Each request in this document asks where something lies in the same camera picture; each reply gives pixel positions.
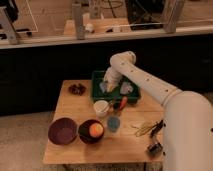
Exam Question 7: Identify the blue sponge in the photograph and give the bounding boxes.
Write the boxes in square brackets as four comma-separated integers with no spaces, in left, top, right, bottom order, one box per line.
[99,82,107,93]

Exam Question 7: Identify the green plastic tray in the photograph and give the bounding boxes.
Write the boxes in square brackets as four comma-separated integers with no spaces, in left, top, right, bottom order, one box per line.
[90,71,141,104]

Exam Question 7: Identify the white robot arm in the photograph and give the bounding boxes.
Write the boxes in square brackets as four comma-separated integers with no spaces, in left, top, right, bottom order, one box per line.
[105,51,213,171]

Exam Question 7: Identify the crumpled clear plastic wrap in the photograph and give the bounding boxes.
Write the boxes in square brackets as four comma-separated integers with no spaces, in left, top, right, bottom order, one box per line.
[120,82,133,95]

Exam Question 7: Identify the white paper cup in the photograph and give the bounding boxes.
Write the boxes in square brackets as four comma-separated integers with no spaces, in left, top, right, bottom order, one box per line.
[93,100,109,117]

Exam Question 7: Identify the blue plastic cup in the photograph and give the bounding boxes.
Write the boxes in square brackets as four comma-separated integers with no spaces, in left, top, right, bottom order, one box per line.
[107,116,120,132]

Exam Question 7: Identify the orange fruit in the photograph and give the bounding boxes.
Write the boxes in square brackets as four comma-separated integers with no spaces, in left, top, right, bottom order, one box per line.
[89,123,104,138]

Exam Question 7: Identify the dark bowl with fruit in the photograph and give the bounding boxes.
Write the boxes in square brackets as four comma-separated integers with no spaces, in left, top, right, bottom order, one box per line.
[78,119,104,144]

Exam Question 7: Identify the yellow green sticks bundle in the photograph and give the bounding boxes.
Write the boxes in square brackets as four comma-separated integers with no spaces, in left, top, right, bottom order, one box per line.
[132,122,155,137]

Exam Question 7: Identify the wooden background table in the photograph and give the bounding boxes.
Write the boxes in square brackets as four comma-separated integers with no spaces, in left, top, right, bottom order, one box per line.
[64,18,131,36]

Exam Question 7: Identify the empty purple bowl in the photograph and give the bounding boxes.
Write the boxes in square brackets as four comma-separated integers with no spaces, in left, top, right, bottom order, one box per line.
[48,118,77,145]

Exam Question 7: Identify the red handled tool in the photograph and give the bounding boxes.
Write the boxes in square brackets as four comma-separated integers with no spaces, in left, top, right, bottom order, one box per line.
[113,96,128,111]

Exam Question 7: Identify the middle metal frame post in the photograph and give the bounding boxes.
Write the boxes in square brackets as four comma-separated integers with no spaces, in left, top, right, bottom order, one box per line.
[72,3,85,40]

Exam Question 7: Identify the metal frame post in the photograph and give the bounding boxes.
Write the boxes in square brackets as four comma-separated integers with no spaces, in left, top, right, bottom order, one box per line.
[72,3,85,40]
[0,7,19,45]
[162,0,185,33]

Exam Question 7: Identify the right metal frame post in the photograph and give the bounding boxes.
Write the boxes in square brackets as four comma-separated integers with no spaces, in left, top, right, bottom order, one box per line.
[162,0,185,33]

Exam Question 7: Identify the left metal frame post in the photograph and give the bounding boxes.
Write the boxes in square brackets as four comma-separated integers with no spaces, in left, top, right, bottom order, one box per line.
[0,7,19,45]

